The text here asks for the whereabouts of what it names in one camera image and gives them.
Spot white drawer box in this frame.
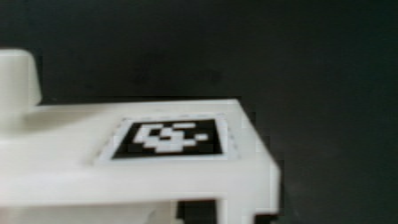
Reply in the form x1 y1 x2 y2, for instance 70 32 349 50
0 49 281 224

